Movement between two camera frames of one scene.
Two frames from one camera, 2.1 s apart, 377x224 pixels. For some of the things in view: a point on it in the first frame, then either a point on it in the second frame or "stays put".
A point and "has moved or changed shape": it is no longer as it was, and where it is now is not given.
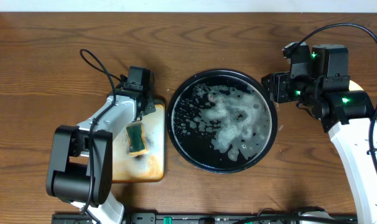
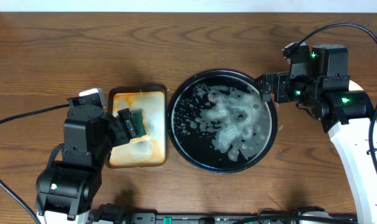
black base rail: x=209 y=219 stays put
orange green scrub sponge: x=137 y=141 has moved or changed shape
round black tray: x=222 y=121 stays put
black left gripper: x=148 y=106 -> x=126 y=123
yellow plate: x=353 y=86 stays put
